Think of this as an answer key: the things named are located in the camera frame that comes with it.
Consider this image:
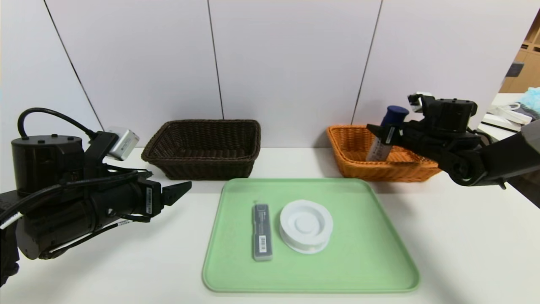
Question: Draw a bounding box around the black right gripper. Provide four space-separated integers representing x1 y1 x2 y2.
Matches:
366 123 427 151

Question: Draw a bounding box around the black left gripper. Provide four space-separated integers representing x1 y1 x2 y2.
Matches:
90 176 192 231

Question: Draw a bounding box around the blue white bottle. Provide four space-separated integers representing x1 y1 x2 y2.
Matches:
365 106 410 162

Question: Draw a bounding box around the grey pencil lead case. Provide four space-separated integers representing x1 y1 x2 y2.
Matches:
253 203 273 261

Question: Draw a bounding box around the white round plastic spool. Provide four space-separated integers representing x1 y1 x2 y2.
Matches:
279 200 333 254

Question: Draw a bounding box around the dark brown wicker basket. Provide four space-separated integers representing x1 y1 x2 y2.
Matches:
141 120 261 181

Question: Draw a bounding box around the orange wicker basket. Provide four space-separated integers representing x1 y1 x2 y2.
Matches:
327 125 443 182

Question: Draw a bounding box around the white side table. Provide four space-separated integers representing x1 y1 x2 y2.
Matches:
477 93 540 142

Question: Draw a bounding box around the white power strip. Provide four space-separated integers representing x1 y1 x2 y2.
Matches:
481 103 532 126

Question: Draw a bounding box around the light green plastic tray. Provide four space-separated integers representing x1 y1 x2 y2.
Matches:
202 178 421 293

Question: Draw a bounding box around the light blue cloth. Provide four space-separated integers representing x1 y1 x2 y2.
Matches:
518 87 540 111

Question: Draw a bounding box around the wooden shelf unit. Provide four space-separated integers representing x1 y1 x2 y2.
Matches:
499 8 540 94

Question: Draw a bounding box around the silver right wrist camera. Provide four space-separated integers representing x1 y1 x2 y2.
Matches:
408 92 433 111

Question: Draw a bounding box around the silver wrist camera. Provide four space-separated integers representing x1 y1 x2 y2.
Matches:
105 127 140 161
408 92 433 111

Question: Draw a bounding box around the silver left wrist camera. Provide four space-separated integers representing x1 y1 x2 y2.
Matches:
105 127 140 161

